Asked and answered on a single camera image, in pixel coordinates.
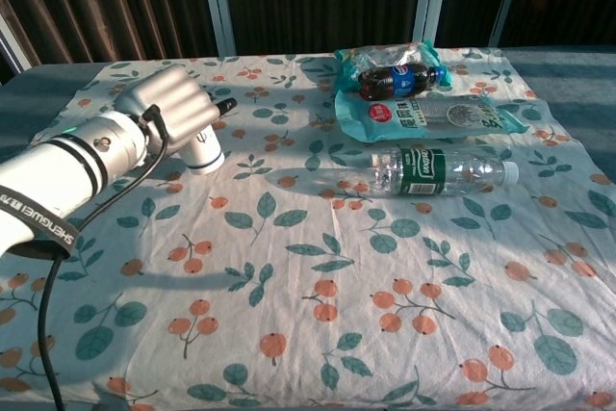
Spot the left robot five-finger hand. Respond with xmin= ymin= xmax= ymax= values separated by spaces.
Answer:
xmin=114 ymin=63 xmax=238 ymax=153

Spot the white paper cup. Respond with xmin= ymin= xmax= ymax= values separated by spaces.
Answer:
xmin=178 ymin=122 xmax=226 ymax=176

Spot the crumpled teal snack bag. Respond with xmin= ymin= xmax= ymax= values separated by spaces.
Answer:
xmin=334 ymin=41 xmax=453 ymax=94

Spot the floral leaf print tablecloth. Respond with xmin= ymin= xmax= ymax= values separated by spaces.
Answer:
xmin=0 ymin=47 xmax=616 ymax=411

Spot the cola bottle blue label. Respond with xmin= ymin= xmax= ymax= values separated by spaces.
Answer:
xmin=357 ymin=62 xmax=445 ymax=102

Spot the teal pouch red logo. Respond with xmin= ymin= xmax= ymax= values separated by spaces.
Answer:
xmin=334 ymin=90 xmax=530 ymax=143

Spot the clear water bottle green label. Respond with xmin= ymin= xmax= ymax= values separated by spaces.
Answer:
xmin=368 ymin=145 xmax=521 ymax=198

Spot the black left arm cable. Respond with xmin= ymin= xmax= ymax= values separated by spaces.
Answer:
xmin=37 ymin=103 xmax=170 ymax=411

